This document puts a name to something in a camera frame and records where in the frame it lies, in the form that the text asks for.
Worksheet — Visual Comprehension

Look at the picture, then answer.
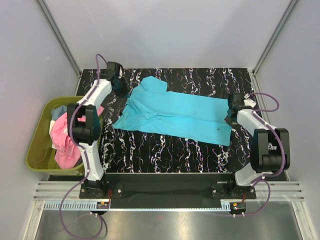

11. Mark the cyan t shirt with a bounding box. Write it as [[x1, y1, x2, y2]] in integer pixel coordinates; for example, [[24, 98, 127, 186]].
[[113, 76, 232, 146]]

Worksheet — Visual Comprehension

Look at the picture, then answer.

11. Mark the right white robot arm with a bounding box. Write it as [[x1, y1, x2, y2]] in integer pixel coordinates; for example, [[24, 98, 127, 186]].
[[226, 107, 291, 199]]

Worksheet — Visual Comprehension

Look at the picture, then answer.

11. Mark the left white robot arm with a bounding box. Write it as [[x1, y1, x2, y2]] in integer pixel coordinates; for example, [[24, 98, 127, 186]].
[[67, 77, 128, 198]]

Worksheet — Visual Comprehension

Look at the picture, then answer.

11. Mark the grey blue t shirt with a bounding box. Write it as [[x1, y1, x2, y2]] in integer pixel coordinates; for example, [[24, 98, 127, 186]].
[[51, 105, 67, 121]]

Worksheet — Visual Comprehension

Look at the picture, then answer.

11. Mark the white t shirt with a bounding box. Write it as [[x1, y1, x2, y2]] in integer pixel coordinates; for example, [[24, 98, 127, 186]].
[[49, 119, 57, 137]]

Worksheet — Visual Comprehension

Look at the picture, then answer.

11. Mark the pink t shirt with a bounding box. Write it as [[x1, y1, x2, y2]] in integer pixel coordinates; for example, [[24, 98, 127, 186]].
[[49, 106, 105, 170]]

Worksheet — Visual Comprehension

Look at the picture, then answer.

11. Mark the right small circuit board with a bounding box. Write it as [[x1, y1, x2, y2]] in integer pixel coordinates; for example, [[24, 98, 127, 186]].
[[232, 202, 247, 211]]

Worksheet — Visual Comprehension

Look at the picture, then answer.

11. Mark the small circuit board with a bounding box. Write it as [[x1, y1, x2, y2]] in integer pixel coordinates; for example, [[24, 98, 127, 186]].
[[232, 202, 247, 211], [96, 201, 110, 209]]

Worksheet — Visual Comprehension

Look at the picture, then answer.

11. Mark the olive green plastic bin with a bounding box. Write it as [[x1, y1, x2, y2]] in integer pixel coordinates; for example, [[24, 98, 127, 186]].
[[25, 96, 105, 176]]

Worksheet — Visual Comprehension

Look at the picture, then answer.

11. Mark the left small circuit board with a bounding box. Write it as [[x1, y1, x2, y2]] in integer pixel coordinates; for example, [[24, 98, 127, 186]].
[[96, 201, 110, 209]]

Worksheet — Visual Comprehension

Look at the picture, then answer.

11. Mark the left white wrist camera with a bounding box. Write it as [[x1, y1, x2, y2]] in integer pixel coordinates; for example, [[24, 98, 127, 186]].
[[100, 61, 124, 80]]

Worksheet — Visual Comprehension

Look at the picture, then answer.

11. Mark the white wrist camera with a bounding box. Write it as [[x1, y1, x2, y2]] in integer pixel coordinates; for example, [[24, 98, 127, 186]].
[[100, 61, 124, 80], [227, 93, 257, 110]]

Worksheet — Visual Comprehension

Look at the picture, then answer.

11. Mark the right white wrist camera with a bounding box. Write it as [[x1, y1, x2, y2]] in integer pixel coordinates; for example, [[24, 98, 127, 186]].
[[227, 93, 257, 110]]

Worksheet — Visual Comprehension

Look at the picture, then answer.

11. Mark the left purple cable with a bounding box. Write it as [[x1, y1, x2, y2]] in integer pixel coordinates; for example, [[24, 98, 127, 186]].
[[58, 52, 108, 238]]

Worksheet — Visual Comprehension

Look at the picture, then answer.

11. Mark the right aluminium corner post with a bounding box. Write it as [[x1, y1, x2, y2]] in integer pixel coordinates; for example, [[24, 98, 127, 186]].
[[251, 0, 301, 76]]

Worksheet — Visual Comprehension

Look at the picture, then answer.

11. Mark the aluminium corner post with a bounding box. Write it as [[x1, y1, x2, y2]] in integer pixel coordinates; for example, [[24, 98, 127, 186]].
[[251, 0, 301, 76], [34, 0, 83, 78]]

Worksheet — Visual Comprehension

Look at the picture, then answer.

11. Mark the left aluminium corner post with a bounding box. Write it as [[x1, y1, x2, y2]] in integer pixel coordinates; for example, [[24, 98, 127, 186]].
[[34, 0, 83, 78]]

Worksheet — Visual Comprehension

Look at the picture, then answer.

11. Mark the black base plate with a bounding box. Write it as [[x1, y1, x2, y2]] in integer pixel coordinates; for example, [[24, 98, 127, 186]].
[[48, 172, 288, 210]]

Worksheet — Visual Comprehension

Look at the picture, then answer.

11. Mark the white slotted cable duct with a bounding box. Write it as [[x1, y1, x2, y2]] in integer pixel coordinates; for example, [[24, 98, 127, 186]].
[[44, 200, 108, 211]]

